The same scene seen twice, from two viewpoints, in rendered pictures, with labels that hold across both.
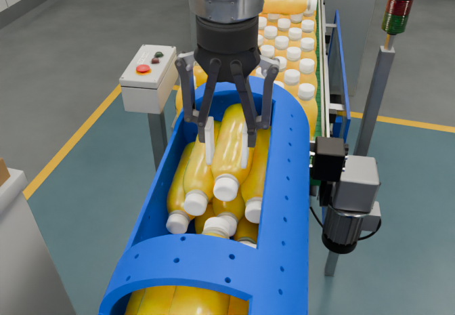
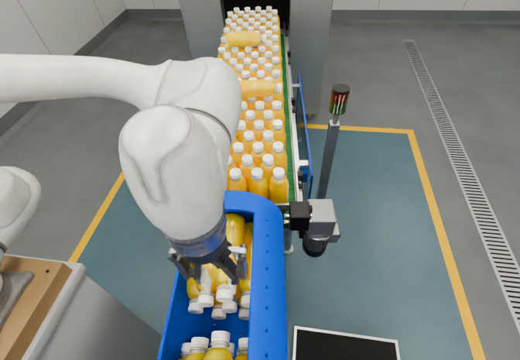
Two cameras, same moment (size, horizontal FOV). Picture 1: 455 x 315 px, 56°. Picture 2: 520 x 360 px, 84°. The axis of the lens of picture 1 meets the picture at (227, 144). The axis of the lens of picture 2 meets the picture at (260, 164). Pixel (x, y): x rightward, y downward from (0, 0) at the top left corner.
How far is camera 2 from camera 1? 0.33 m
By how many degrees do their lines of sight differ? 9
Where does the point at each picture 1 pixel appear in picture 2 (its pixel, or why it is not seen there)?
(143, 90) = not seen: hidden behind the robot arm
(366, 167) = (326, 208)
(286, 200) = (266, 310)
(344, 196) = (313, 230)
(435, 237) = (378, 213)
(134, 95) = not seen: hidden behind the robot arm
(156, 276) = not seen: outside the picture
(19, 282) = (96, 329)
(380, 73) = (330, 138)
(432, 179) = (374, 169)
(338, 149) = (305, 211)
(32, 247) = (100, 303)
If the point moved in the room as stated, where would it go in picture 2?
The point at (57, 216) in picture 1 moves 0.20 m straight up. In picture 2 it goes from (122, 233) to (111, 218)
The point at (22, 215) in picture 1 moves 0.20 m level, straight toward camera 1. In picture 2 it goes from (87, 289) to (114, 338)
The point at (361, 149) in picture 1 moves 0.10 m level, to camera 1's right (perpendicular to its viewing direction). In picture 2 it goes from (323, 183) to (343, 180)
